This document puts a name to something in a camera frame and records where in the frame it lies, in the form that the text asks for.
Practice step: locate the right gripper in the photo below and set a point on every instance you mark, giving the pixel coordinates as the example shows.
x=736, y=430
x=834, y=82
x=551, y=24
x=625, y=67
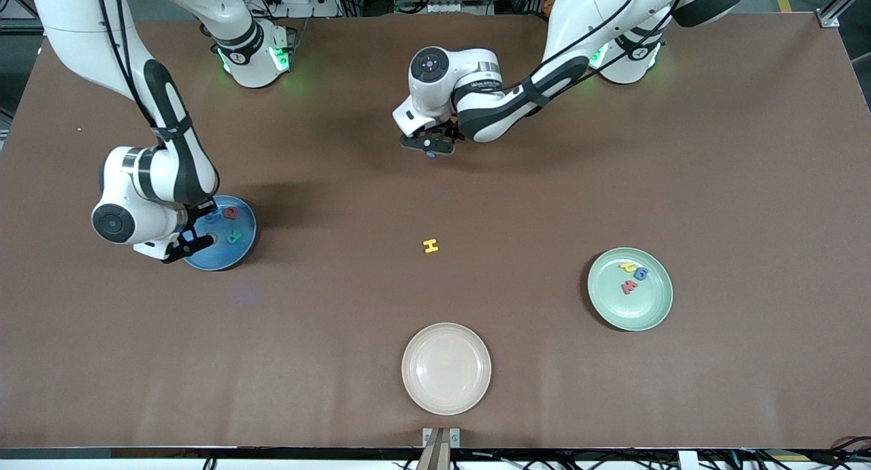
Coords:
x=201, y=211

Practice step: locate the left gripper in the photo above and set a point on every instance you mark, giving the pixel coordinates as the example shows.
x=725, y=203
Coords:
x=450, y=130

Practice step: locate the red uppercase letter Q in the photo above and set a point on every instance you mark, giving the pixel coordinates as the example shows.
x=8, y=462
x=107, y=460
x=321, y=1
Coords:
x=226, y=213

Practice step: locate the green uppercase letter R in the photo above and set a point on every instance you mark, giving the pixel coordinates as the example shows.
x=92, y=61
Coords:
x=235, y=239

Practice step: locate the yellow uppercase letter H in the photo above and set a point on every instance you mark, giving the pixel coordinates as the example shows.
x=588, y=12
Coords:
x=431, y=246

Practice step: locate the red lowercase letter w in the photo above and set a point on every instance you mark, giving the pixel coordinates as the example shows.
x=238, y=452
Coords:
x=629, y=288

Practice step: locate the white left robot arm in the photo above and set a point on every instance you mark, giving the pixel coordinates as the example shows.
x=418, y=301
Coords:
x=599, y=14

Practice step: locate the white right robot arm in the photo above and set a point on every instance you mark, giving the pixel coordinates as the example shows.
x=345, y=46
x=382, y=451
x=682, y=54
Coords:
x=75, y=21

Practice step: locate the blue plate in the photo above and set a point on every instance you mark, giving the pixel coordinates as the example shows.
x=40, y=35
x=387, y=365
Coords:
x=231, y=256

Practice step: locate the beige plate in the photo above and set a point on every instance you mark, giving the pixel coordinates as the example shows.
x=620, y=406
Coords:
x=446, y=368

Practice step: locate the green plate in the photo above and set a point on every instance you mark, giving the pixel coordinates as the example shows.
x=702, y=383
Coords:
x=646, y=313

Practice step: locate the metal table edge bracket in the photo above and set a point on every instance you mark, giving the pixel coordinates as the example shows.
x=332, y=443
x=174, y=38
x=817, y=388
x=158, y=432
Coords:
x=441, y=443

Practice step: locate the aluminium frame post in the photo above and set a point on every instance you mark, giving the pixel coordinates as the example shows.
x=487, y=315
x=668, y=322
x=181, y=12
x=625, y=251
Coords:
x=827, y=18

